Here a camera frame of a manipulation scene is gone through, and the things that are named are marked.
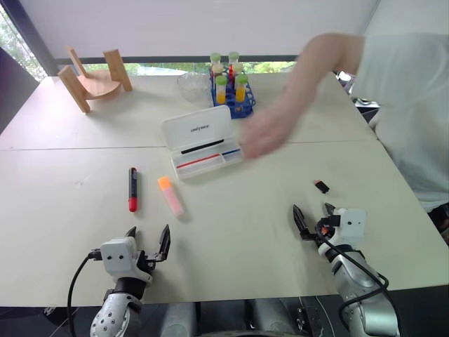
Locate dark panel beside window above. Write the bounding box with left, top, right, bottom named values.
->
left=0, top=46, right=40, bottom=136

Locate red pen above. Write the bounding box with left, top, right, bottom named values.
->
left=175, top=153, right=223, bottom=170

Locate white plastic pencil case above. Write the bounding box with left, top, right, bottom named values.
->
left=161, top=104, right=245, bottom=181

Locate black pen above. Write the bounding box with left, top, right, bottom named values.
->
left=180, top=138, right=226, bottom=156

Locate small black eraser red end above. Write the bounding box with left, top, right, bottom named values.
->
left=312, top=178, right=331, bottom=194

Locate wooden curved stand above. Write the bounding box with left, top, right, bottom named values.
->
left=56, top=45, right=134, bottom=114

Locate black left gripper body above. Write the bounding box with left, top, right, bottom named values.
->
left=135, top=248, right=158, bottom=282

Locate clutter behind table edge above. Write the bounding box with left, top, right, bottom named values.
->
left=335, top=69, right=382, bottom=124

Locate pink highlighter with orange cap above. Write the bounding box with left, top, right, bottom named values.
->
left=157, top=176, right=185, bottom=217

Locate black marker with red cap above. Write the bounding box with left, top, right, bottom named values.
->
left=127, top=166, right=139, bottom=213

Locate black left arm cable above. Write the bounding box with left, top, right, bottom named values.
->
left=66, top=249, right=103, bottom=337

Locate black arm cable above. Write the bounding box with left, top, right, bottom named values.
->
left=316, top=227, right=391, bottom=319
left=66, top=249, right=103, bottom=337

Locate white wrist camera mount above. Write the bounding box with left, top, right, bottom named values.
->
left=334, top=207, right=367, bottom=244
left=100, top=236, right=154, bottom=284

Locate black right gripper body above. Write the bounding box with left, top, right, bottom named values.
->
left=301, top=215, right=342, bottom=247

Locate clear glass bowl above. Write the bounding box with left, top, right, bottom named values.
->
left=176, top=72, right=212, bottom=104

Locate grey rounded shape under table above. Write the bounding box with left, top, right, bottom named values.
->
left=160, top=301, right=198, bottom=337
left=250, top=297, right=303, bottom=333

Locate person's bare hand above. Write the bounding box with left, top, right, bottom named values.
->
left=241, top=105, right=300, bottom=161

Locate person's white shirt torso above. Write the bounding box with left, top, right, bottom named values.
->
left=350, top=32, right=449, bottom=213

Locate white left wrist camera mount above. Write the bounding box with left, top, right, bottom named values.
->
left=100, top=236, right=154, bottom=284

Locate black plate with screws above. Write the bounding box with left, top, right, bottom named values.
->
left=295, top=296, right=350, bottom=337

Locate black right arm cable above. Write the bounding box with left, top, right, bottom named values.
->
left=316, top=227, right=391, bottom=319

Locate green capped tube orange liquid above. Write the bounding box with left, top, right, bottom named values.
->
left=234, top=73, right=248, bottom=103
left=215, top=74, right=229, bottom=105

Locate blue test tube rack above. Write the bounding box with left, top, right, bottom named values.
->
left=208, top=65, right=257, bottom=120

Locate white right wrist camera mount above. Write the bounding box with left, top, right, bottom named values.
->
left=334, top=207, right=367, bottom=244

